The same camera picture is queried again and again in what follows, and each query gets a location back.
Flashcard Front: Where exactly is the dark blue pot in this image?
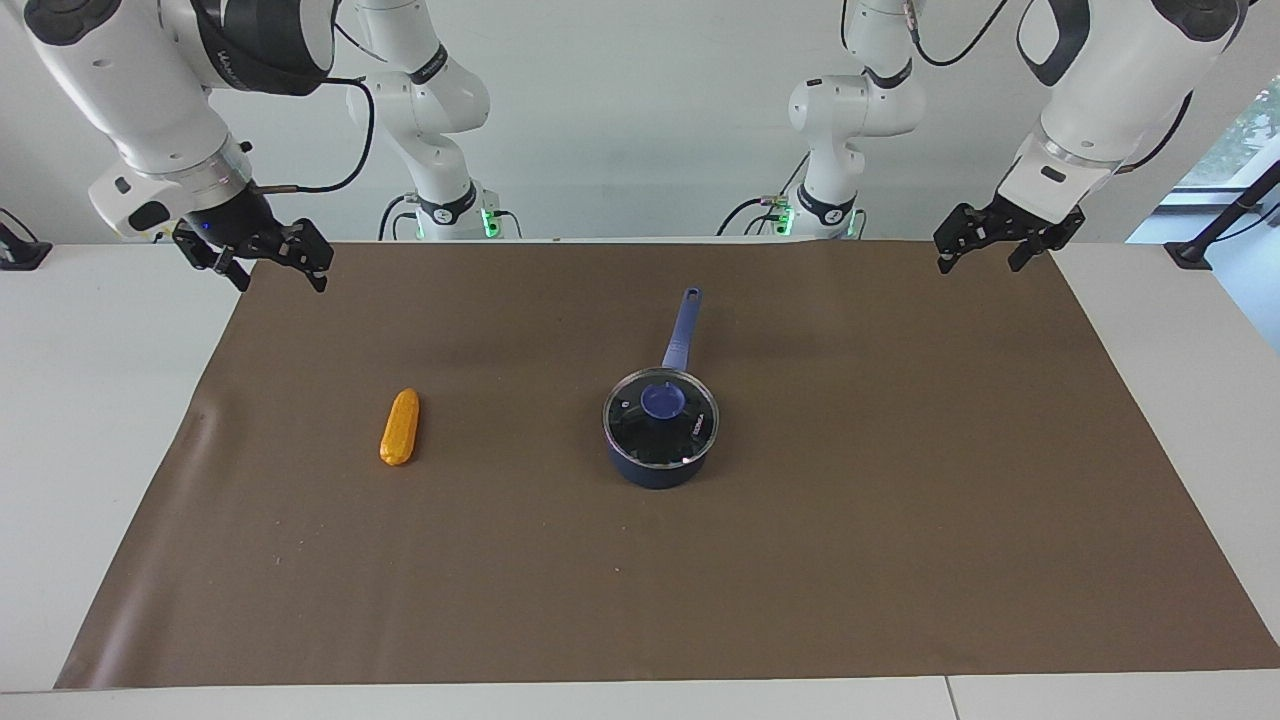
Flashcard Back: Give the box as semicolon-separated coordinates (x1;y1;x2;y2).
602;287;721;491

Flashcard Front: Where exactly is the brown table mat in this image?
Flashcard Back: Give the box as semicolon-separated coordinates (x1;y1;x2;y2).
55;238;1280;690

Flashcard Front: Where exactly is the window with green view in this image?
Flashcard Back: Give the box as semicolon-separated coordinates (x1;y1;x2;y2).
1172;78;1280;193

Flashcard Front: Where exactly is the black right arm base cable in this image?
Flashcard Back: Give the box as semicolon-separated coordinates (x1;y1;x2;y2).
377;193;417;242

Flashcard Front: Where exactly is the black left arm base cable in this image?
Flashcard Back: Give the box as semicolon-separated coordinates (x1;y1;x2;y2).
715;150;813;239

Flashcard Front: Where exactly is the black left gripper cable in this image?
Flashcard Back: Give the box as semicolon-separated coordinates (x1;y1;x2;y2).
1112;90;1197;177

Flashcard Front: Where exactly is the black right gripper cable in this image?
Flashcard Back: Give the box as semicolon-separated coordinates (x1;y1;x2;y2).
250;75;377;194

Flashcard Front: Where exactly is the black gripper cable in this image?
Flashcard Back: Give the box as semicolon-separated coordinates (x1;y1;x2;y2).
1112;90;1197;177
250;75;377;194

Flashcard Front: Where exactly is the yellow corn cob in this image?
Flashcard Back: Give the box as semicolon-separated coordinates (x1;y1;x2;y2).
380;389;421;468

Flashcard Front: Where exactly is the glass lid with blue knob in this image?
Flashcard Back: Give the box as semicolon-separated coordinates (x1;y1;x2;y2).
603;368;720;470

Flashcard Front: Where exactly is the black arm base cable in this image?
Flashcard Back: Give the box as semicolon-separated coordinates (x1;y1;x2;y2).
715;150;813;239
377;193;417;242

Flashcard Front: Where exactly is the black stand with angled pole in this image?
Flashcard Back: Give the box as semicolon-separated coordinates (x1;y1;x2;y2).
1164;160;1280;272

